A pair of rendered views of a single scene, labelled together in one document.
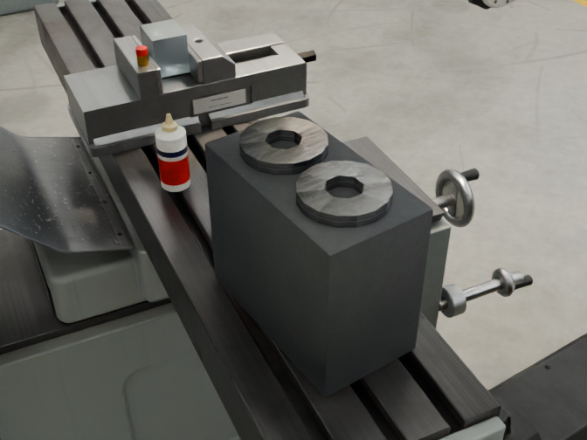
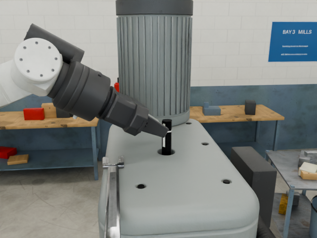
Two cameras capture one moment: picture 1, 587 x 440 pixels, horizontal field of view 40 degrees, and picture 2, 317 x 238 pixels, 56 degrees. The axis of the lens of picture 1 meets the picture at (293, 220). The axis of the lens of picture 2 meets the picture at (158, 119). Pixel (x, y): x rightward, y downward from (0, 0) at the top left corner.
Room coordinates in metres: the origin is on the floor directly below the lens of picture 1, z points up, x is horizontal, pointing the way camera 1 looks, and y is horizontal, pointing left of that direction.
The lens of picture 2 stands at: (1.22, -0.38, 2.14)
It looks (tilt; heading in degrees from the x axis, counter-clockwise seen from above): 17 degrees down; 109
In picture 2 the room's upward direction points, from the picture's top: straight up
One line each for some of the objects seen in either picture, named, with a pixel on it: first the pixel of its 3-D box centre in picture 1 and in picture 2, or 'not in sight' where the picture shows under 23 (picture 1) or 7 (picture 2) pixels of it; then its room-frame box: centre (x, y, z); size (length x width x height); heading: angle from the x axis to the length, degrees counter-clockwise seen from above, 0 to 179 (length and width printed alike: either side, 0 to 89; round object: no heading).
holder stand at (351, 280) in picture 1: (311, 242); not in sight; (0.65, -0.02, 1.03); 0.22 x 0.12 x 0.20; 34
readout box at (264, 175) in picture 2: not in sight; (251, 185); (1.23, 0.58, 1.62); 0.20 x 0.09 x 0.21; 115
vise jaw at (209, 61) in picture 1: (202, 52); not in sight; (1.11, 0.14, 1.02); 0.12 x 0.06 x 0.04; 26
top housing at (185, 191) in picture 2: not in sight; (165, 182); (1.04, 0.18, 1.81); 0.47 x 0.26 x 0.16; 115
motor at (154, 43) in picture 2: not in sight; (154, 61); (0.94, 0.40, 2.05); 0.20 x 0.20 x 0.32
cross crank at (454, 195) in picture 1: (438, 202); not in sight; (1.26, -0.28, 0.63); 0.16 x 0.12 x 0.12; 115
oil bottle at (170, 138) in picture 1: (172, 150); not in sight; (0.90, 0.16, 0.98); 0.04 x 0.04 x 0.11
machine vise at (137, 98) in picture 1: (187, 77); not in sight; (1.10, 0.16, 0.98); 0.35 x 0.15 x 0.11; 116
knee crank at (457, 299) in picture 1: (486, 288); not in sight; (1.15, -0.37, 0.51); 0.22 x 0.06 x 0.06; 115
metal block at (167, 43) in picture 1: (165, 48); not in sight; (1.09, 0.19, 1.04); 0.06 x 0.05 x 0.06; 26
